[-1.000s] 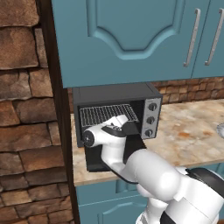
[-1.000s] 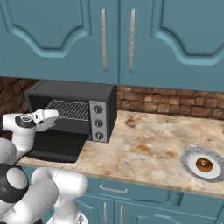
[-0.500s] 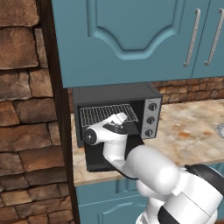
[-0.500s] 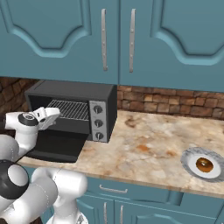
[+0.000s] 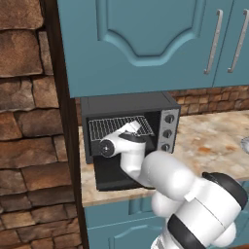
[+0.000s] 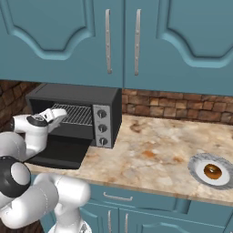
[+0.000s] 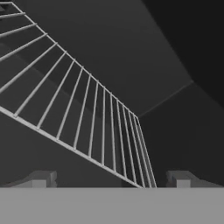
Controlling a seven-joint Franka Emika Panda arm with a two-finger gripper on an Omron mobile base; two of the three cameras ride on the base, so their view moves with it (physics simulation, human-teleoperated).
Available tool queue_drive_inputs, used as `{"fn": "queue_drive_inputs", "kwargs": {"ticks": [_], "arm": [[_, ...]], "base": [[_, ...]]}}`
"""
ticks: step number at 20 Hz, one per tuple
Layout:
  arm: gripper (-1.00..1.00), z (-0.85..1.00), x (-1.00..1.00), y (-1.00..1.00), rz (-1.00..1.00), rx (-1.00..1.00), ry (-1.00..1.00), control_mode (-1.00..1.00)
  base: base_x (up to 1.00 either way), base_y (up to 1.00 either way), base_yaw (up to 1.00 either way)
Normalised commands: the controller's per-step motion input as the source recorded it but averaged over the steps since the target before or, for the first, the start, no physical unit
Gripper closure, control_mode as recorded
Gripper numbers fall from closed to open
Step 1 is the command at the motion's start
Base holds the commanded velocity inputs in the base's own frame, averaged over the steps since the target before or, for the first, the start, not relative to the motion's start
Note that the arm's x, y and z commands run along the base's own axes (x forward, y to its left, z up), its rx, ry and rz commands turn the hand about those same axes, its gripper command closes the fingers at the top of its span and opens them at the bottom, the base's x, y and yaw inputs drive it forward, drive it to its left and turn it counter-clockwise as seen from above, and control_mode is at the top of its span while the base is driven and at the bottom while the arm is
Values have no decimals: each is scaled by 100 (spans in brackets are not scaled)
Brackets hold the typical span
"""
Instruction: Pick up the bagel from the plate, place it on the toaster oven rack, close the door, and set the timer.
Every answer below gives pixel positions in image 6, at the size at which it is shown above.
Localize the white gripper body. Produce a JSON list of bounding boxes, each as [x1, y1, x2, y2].
[[46, 107, 68, 125]]

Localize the metal toaster oven rack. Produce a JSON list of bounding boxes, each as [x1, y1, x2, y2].
[[50, 103, 94, 127]]

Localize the black toaster oven door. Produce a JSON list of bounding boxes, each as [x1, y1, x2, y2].
[[26, 134, 94, 170]]

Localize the black toaster oven knob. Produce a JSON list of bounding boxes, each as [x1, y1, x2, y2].
[[96, 108, 107, 119], [98, 137, 109, 147], [97, 123, 108, 134]]

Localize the black toaster oven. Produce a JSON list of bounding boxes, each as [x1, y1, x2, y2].
[[25, 83, 123, 149]]

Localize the teal base cupboard door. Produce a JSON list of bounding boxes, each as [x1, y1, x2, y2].
[[118, 208, 228, 233], [77, 202, 119, 233]]

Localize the grey rimmed white plate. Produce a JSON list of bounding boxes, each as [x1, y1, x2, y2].
[[187, 152, 233, 191]]

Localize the brown bagel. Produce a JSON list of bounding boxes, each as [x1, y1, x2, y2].
[[203, 163, 223, 181]]

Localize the teal drawer front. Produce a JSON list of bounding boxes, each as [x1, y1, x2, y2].
[[181, 198, 233, 228], [86, 183, 193, 214]]

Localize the teal wall cupboard door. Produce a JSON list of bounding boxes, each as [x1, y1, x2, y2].
[[0, 0, 125, 89], [124, 0, 233, 97]]

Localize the silver drawer handle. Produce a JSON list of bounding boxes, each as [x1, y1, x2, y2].
[[102, 191, 134, 203]]

